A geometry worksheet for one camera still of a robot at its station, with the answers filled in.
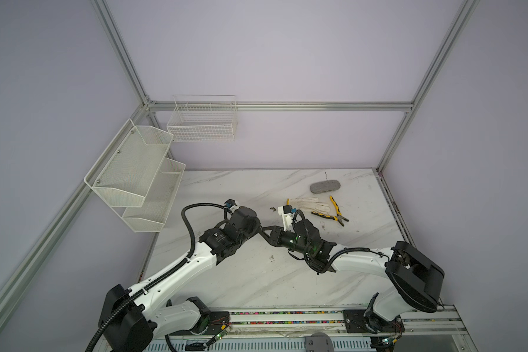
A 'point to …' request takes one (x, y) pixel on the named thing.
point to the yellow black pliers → (339, 217)
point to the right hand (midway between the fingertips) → (257, 232)
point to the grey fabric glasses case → (323, 186)
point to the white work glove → (309, 204)
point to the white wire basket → (199, 118)
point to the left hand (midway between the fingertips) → (257, 222)
